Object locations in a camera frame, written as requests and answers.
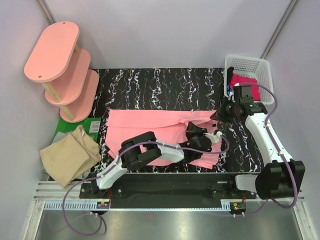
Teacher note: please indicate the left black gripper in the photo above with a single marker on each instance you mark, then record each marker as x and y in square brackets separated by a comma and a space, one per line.
[191, 130]

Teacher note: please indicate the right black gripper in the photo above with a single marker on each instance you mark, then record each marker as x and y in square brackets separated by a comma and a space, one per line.
[219, 114]

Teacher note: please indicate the pink t shirt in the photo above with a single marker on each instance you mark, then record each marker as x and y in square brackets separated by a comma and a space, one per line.
[168, 126]

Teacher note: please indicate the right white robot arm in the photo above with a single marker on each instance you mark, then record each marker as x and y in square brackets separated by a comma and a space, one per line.
[281, 176]

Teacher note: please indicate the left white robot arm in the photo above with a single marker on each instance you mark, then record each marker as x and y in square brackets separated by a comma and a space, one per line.
[135, 153]

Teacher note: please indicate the blue garment in basket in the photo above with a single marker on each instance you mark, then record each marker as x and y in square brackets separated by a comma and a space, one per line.
[229, 91]

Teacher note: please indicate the magenta t shirt in basket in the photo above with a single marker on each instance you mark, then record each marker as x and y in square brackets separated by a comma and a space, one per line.
[238, 79]

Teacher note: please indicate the black garment in basket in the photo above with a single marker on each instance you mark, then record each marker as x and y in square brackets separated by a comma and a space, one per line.
[229, 74]

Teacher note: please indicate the white plastic laundry basket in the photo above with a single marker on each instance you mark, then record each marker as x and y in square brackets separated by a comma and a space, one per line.
[250, 67]

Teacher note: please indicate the green folded t shirt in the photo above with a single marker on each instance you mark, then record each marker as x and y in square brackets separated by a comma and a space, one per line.
[91, 126]

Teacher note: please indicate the beige folded t shirt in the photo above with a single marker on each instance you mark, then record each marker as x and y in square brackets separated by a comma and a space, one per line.
[70, 157]

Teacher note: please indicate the grey folded t shirt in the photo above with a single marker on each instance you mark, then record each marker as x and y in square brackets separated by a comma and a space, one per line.
[59, 136]

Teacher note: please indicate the pink three-tier shelf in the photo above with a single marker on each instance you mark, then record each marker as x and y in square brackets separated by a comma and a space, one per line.
[63, 69]

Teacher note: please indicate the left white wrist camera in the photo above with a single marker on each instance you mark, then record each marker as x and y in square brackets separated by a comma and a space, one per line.
[214, 137]

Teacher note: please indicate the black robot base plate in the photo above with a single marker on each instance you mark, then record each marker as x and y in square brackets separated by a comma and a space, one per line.
[213, 184]

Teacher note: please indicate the aluminium frame rail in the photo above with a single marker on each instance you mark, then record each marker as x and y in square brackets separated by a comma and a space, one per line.
[56, 198]

